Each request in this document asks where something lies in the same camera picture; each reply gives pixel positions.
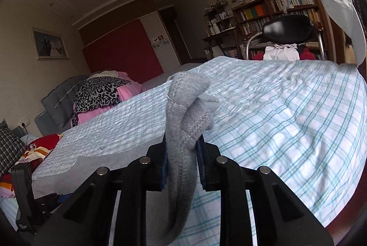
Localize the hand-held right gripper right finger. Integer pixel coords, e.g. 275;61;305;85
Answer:
196;134;335;246

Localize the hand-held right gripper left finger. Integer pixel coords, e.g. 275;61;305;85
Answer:
31;135;170;246

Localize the grey knitted sock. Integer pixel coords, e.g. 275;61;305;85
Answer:
156;72;220;245

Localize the black checked pillow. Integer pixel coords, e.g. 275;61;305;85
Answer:
0;119;27;178

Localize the red patterned cloth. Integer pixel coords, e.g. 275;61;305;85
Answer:
0;133;64;195

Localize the pink blanket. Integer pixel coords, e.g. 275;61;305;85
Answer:
77;71;147;125

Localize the grey padded cushion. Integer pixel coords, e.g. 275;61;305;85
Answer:
34;75;93;132

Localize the leopard print cloth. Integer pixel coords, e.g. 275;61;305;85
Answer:
70;76;132;128

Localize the red and brown wardrobe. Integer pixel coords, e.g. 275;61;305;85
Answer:
78;0;164;85

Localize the dark wooden door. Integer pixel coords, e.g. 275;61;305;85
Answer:
158;6;192;64

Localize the wooden desk shelf with bottles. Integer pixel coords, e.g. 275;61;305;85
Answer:
202;0;239;60

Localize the white cloth on chair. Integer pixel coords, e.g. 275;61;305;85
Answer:
263;44;300;61

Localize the wooden bookshelf with books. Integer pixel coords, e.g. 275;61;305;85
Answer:
230;0;329;61

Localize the framed wall photo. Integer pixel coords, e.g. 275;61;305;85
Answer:
31;27;70;61

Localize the black chair with metal frame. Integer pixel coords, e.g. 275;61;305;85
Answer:
243;15;329;61

